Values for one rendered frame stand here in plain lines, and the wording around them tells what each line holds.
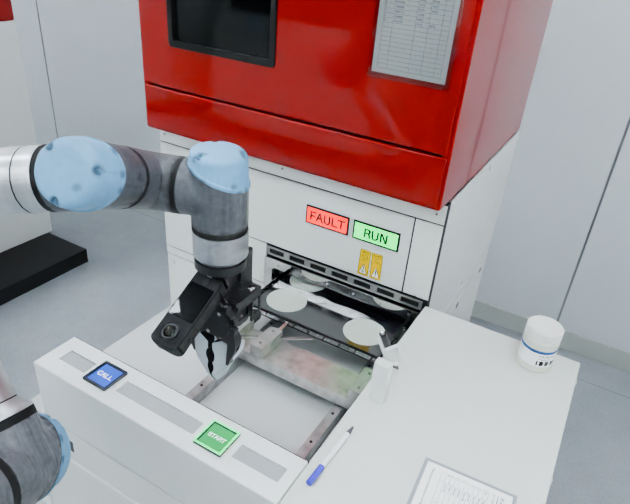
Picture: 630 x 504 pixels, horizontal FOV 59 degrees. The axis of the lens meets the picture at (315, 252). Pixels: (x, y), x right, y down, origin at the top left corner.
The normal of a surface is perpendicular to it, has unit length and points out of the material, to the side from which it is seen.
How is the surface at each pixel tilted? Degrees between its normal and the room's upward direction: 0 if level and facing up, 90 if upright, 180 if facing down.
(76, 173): 66
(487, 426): 0
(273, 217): 90
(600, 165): 90
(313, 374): 0
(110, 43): 90
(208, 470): 90
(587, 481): 0
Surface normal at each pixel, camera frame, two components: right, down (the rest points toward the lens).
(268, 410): 0.07, -0.86
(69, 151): -0.15, 0.10
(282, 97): -0.51, 0.40
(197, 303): -0.14, -0.54
